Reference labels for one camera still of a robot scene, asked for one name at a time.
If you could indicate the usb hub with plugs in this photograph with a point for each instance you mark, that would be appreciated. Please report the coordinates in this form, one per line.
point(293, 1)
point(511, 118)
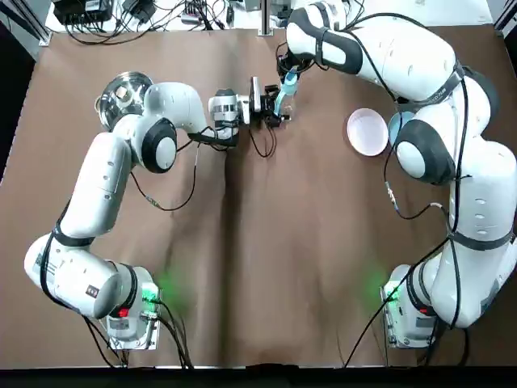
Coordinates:
point(191, 14)

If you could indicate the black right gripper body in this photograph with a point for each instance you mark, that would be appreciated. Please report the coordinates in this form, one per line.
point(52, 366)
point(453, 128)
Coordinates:
point(287, 62)

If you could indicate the stainless steel pot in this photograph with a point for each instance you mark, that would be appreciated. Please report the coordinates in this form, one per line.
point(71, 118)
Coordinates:
point(111, 117)

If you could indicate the light-blue plate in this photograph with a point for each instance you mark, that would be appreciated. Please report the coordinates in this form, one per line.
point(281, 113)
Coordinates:
point(398, 125)

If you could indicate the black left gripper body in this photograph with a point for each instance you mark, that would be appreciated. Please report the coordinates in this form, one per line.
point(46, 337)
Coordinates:
point(264, 108)

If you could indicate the pink plate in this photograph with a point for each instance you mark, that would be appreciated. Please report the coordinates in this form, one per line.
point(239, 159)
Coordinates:
point(367, 131)

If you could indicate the aluminium frame post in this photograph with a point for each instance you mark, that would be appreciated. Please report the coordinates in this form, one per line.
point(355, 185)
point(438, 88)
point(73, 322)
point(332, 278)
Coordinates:
point(265, 18)

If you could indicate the black box device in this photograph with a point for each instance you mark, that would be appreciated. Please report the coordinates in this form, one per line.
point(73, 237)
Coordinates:
point(82, 10)

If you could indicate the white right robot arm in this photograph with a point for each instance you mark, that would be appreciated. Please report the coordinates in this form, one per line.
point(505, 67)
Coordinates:
point(408, 52)

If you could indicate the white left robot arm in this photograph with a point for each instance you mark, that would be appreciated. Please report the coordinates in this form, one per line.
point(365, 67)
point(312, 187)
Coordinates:
point(101, 182)

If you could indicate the black power adapter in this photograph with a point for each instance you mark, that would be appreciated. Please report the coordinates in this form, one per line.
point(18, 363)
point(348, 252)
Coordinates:
point(139, 10)

